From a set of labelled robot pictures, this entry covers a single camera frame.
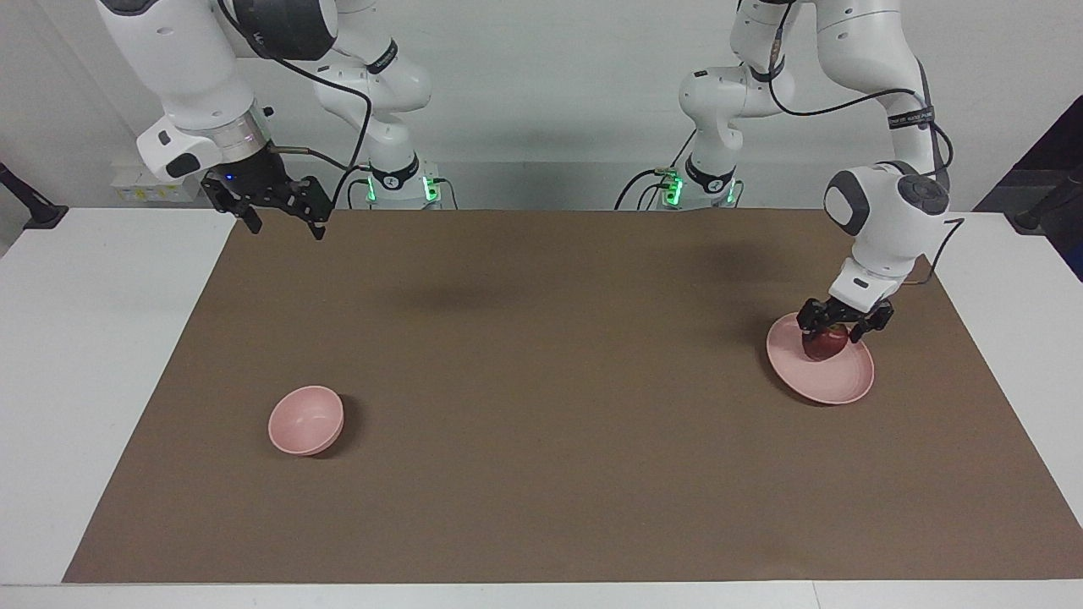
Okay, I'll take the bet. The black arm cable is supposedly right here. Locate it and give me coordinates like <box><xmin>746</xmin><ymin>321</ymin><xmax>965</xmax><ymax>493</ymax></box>
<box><xmin>216</xmin><ymin>0</ymin><xmax>375</xmax><ymax>211</ymax></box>
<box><xmin>766</xmin><ymin>0</ymin><xmax>966</xmax><ymax>288</ymax></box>

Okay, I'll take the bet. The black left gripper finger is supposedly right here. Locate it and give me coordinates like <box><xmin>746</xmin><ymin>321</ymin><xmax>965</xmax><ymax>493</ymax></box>
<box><xmin>849</xmin><ymin>303</ymin><xmax>895</xmax><ymax>344</ymax></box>
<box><xmin>796</xmin><ymin>298</ymin><xmax>838</xmax><ymax>339</ymax></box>

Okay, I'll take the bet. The pink plate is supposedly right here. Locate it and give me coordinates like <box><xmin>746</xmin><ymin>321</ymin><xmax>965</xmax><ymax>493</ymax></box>
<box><xmin>766</xmin><ymin>311</ymin><xmax>876</xmax><ymax>406</ymax></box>

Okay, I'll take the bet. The red apple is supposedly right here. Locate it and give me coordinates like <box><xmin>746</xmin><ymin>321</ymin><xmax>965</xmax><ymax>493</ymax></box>
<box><xmin>802</xmin><ymin>324</ymin><xmax>849</xmax><ymax>362</ymax></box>

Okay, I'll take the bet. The black base power cable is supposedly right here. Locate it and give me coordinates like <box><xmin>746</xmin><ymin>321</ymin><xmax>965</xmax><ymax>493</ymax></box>
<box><xmin>615</xmin><ymin>131</ymin><xmax>699</xmax><ymax>211</ymax></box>

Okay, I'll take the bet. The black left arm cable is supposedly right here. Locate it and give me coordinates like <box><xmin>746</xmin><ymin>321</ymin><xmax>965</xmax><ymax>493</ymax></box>
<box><xmin>766</xmin><ymin>0</ymin><xmax>966</xmax><ymax>288</ymax></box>

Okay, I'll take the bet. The black clamp stand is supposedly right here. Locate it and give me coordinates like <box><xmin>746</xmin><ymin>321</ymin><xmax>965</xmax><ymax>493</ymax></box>
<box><xmin>0</xmin><ymin>162</ymin><xmax>70</xmax><ymax>231</ymax></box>
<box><xmin>1005</xmin><ymin>165</ymin><xmax>1083</xmax><ymax>236</ymax></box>

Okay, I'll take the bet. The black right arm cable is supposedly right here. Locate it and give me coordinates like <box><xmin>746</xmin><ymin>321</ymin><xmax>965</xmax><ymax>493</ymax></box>
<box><xmin>216</xmin><ymin>0</ymin><xmax>375</xmax><ymax>211</ymax></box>

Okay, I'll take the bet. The pink bowl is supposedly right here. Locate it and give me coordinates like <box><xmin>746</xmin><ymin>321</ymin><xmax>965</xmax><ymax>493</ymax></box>
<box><xmin>268</xmin><ymin>386</ymin><xmax>346</xmax><ymax>457</ymax></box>

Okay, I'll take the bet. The brown table mat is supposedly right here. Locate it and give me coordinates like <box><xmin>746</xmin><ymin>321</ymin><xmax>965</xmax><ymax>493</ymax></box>
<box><xmin>62</xmin><ymin>209</ymin><xmax>1083</xmax><ymax>584</ymax></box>

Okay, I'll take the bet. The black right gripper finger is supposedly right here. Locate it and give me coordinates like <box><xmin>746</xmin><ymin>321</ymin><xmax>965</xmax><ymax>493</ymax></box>
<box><xmin>286</xmin><ymin>175</ymin><xmax>333</xmax><ymax>241</ymax></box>
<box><xmin>201</xmin><ymin>172</ymin><xmax>263</xmax><ymax>234</ymax></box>

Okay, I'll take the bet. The white wall socket box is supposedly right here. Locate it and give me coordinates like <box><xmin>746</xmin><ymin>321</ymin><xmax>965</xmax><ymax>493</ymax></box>
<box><xmin>113</xmin><ymin>167</ymin><xmax>204</xmax><ymax>204</ymax></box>

